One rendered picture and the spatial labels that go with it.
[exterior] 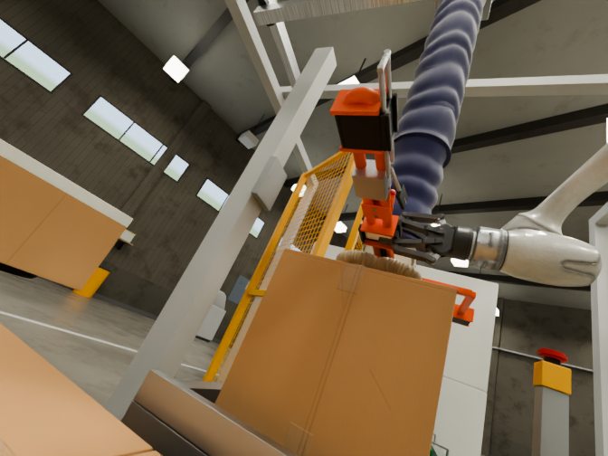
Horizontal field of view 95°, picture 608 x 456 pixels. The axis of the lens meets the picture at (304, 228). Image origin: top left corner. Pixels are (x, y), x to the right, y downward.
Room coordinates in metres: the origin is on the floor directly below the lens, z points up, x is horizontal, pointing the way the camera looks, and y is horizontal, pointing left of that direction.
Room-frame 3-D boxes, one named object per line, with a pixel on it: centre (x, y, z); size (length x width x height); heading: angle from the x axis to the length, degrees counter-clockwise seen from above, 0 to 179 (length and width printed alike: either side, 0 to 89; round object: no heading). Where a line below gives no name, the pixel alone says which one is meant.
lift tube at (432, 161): (0.86, -0.30, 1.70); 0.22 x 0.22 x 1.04
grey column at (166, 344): (1.67, 0.41, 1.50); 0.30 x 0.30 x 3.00; 62
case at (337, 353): (0.85, -0.30, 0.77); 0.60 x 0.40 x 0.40; 149
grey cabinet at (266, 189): (1.62, 0.32, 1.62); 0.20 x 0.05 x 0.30; 152
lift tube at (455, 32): (0.86, -0.30, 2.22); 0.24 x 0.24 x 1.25
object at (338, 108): (0.34, -0.02, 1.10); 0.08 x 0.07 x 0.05; 152
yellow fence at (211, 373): (1.76, 0.03, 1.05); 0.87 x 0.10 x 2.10; 24
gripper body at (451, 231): (0.56, -0.32, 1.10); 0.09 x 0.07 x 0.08; 62
